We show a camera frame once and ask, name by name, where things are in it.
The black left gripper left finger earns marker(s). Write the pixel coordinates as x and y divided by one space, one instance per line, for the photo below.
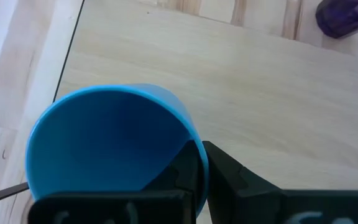
110 208

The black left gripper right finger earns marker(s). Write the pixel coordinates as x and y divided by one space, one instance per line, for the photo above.
259 205

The blue plastic cup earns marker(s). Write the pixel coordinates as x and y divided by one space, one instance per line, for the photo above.
104 140

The light wooden shelf board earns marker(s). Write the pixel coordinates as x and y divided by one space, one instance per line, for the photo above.
259 93

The purple faceted plastic cup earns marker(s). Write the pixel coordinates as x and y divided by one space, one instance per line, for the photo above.
343 15

